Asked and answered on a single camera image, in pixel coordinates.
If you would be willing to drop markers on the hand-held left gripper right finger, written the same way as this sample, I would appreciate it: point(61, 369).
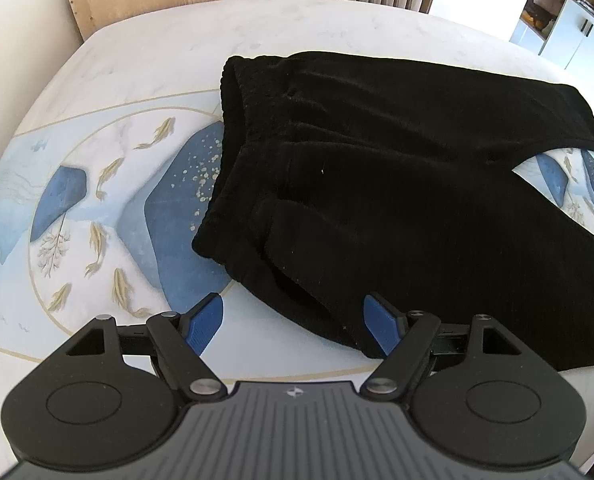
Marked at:
point(381, 325)

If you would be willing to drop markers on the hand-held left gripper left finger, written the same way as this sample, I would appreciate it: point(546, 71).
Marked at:
point(204, 322)

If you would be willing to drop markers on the black shorts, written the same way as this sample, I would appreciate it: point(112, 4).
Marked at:
point(407, 200)

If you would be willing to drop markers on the printed fish tablecloth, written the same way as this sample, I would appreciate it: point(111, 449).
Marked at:
point(142, 170)

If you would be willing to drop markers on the white cabinet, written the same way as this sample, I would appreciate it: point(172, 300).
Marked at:
point(572, 35)

